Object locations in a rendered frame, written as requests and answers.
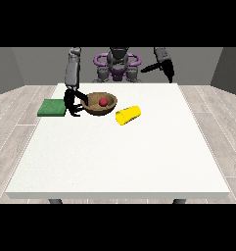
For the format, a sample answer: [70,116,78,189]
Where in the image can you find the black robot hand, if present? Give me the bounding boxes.
[63,87,89,118]
[140,59,174,84]

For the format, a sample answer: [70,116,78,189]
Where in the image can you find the brown wooden bowl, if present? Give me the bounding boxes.
[80,91,118,117]

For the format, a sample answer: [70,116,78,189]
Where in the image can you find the green square pad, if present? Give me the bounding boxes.
[36,98,68,118]

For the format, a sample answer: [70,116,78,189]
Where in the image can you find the small red ball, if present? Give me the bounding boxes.
[98,97,110,108]

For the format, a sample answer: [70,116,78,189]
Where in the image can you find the grey robot trunk purple rings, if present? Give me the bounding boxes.
[92,47,144,84]

